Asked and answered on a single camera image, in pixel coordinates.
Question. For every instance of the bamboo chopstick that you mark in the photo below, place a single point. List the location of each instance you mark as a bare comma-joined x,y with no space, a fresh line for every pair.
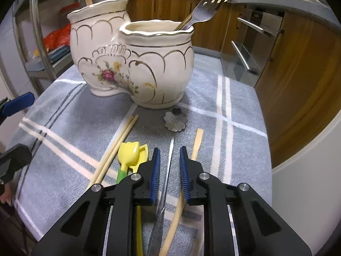
181,201

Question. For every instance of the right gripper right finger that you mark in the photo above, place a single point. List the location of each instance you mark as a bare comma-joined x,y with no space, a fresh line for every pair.
237,221

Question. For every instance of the silver flower-handled spoon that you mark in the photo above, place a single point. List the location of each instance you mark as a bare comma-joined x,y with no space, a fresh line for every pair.
175,121

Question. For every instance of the wooden kitchen cabinets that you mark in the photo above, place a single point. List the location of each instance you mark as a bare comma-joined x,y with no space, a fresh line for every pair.
299,87

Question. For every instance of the built-in steel oven drawers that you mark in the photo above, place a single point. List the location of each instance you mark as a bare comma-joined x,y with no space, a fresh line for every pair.
258,29

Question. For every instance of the red plastic bag lower shelf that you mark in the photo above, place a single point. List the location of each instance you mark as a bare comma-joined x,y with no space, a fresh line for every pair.
58,38

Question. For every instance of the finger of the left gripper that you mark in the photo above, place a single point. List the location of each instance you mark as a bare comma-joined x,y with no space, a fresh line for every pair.
10,107

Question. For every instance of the grey striped table cloth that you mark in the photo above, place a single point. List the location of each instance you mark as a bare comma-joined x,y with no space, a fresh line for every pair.
68,130

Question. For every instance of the round wooden chopstick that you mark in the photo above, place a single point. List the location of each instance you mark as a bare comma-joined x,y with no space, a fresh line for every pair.
110,151
117,151

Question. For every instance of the yellow tulip spoon green handle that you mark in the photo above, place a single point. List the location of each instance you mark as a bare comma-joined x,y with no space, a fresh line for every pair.
128,156

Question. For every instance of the person's right hand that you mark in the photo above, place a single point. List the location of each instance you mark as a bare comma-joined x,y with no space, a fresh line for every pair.
6,197

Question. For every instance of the steel shelf rack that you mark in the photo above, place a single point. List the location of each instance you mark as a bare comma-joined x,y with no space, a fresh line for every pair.
50,71

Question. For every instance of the white ceramic double utensil holder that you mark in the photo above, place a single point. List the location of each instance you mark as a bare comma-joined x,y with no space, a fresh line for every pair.
151,61

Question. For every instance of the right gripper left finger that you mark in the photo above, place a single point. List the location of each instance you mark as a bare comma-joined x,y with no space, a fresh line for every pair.
103,220

